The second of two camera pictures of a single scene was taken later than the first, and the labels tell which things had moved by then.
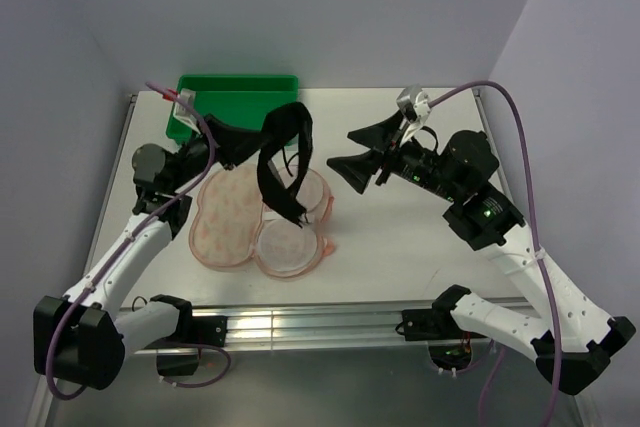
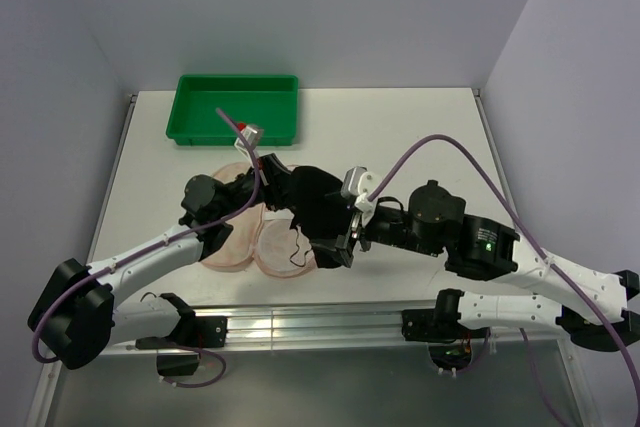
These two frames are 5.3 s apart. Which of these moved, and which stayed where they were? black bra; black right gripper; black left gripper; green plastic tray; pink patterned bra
Moved: black bra; black right gripper; black left gripper
Stayed: pink patterned bra; green plastic tray
